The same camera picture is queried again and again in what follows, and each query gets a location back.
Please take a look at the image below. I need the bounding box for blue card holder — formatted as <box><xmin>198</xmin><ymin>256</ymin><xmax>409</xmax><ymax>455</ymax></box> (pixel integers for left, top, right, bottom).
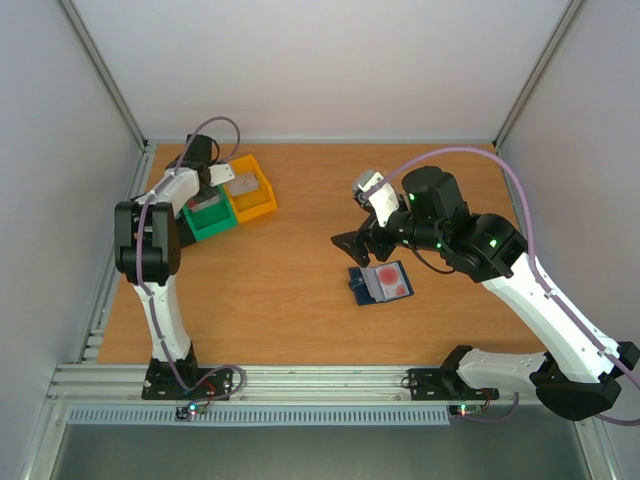
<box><xmin>348</xmin><ymin>261</ymin><xmax>414</xmax><ymax>306</ymax></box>

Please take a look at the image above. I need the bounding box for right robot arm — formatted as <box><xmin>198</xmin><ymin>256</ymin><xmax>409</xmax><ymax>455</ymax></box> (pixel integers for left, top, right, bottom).
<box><xmin>331</xmin><ymin>166</ymin><xmax>639</xmax><ymax>421</ymax></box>

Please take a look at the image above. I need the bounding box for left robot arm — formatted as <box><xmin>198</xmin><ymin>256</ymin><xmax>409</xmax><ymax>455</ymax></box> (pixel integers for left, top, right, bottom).
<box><xmin>114</xmin><ymin>134</ymin><xmax>217</xmax><ymax>398</ymax></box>

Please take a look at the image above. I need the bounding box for card in yellow bin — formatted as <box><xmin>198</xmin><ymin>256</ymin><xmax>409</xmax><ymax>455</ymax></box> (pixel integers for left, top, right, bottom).
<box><xmin>228</xmin><ymin>172</ymin><xmax>260</xmax><ymax>197</ymax></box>

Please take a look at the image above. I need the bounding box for green plastic bin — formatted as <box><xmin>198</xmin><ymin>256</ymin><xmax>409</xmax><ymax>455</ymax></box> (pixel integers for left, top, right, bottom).
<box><xmin>179</xmin><ymin>186</ymin><xmax>238</xmax><ymax>243</ymax></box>

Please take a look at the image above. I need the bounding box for yellow plastic bin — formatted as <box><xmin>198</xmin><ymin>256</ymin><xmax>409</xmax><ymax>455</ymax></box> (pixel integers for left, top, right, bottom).
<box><xmin>223</xmin><ymin>155</ymin><xmax>278</xmax><ymax>223</ymax></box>

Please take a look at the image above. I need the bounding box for black plastic bin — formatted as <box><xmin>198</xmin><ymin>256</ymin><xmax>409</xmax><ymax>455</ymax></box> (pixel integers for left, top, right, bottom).
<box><xmin>176</xmin><ymin>210</ymin><xmax>197</xmax><ymax>249</ymax></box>

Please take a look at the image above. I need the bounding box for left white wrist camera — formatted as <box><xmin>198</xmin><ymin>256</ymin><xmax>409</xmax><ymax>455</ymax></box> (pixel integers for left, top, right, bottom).
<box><xmin>209</xmin><ymin>163</ymin><xmax>236</xmax><ymax>187</ymax></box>

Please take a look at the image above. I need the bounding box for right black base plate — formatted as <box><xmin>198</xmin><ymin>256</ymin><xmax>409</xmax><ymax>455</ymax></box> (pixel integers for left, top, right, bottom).
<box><xmin>400</xmin><ymin>368</ymin><xmax>500</xmax><ymax>401</ymax></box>

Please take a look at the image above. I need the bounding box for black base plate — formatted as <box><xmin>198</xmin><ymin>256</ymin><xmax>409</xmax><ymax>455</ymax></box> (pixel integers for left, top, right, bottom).
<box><xmin>141</xmin><ymin>361</ymin><xmax>238</xmax><ymax>401</ymax></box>
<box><xmin>400</xmin><ymin>368</ymin><xmax>500</xmax><ymax>401</ymax></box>

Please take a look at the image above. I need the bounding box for grey slotted cable duct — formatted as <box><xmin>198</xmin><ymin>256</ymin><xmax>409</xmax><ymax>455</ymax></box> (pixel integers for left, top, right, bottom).
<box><xmin>68</xmin><ymin>405</ymin><xmax>450</xmax><ymax>427</ymax></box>

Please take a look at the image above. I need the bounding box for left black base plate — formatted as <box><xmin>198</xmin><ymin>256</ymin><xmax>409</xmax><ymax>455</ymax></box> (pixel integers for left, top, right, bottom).
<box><xmin>141</xmin><ymin>361</ymin><xmax>238</xmax><ymax>401</ymax></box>

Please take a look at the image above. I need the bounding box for aluminium front rail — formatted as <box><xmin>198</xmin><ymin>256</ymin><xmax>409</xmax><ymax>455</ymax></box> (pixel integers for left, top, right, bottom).
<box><xmin>45</xmin><ymin>363</ymin><xmax>595</xmax><ymax>406</ymax></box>

